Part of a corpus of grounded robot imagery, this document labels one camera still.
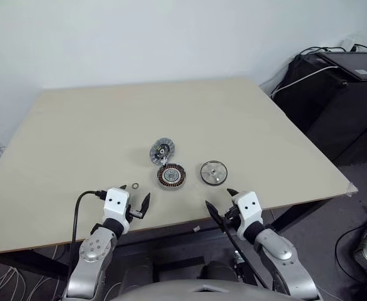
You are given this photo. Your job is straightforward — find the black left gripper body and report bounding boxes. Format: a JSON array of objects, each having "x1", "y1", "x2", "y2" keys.
[{"x1": 126, "y1": 203, "x2": 145, "y2": 225}]

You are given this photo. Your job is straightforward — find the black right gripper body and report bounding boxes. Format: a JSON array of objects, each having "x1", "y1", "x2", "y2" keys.
[{"x1": 224, "y1": 206, "x2": 241, "y2": 231}]

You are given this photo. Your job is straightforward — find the round metal cover plate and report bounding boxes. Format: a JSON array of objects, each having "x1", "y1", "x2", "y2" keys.
[{"x1": 199, "y1": 160, "x2": 229, "y2": 187}]

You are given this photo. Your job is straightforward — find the motor stator with copper windings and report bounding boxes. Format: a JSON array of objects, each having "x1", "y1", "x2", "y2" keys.
[{"x1": 156, "y1": 163, "x2": 188, "y2": 191}]

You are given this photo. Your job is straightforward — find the silver motor end cover disc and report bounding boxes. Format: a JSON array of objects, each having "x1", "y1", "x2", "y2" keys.
[{"x1": 148, "y1": 137, "x2": 176, "y2": 166}]

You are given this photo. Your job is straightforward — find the silver and black block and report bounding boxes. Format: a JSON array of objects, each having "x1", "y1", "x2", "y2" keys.
[{"x1": 232, "y1": 251, "x2": 251, "y2": 274}]

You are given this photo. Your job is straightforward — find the dark rounded shape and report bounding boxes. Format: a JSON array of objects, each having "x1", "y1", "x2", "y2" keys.
[
  {"x1": 198, "y1": 260, "x2": 238, "y2": 283},
  {"x1": 120, "y1": 256, "x2": 153, "y2": 291}
]

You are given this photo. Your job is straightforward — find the grey robot torso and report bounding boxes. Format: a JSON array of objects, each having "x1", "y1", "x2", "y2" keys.
[{"x1": 108, "y1": 280, "x2": 285, "y2": 301}]

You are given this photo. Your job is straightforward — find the black cabinet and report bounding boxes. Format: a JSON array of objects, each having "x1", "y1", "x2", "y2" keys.
[{"x1": 272, "y1": 51, "x2": 367, "y2": 166}]

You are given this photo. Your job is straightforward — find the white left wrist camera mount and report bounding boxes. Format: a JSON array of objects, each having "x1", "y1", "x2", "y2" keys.
[{"x1": 103, "y1": 187, "x2": 132, "y2": 227}]

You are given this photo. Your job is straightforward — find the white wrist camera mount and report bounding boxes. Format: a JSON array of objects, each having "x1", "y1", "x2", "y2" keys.
[
  {"x1": 103, "y1": 187, "x2": 132, "y2": 227},
  {"x1": 234, "y1": 190, "x2": 264, "y2": 238}
]

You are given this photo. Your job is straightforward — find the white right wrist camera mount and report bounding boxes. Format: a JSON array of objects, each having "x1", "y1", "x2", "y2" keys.
[{"x1": 234, "y1": 190, "x2": 264, "y2": 238}]

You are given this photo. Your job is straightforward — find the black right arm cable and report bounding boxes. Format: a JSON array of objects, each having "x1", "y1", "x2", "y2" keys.
[{"x1": 222, "y1": 223, "x2": 269, "y2": 288}]

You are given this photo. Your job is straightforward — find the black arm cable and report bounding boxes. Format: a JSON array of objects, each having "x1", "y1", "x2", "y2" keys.
[
  {"x1": 71, "y1": 189, "x2": 109, "y2": 252},
  {"x1": 222, "y1": 223, "x2": 269, "y2": 288}
]

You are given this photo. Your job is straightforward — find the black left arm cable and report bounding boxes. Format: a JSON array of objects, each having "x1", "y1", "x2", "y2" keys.
[{"x1": 71, "y1": 189, "x2": 109, "y2": 252}]

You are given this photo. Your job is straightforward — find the black floor cable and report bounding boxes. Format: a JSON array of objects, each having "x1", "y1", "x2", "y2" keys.
[{"x1": 334, "y1": 225, "x2": 367, "y2": 274}]

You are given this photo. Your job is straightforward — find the white cable on cabinet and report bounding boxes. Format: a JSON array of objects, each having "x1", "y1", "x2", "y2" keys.
[{"x1": 271, "y1": 65, "x2": 340, "y2": 97}]

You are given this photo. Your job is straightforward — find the thin white floor cables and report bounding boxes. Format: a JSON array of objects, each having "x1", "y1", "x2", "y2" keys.
[{"x1": 0, "y1": 244, "x2": 72, "y2": 301}]

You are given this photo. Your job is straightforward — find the black cables over cabinet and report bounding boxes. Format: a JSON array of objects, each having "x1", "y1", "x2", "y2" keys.
[{"x1": 299, "y1": 43, "x2": 367, "y2": 60}]

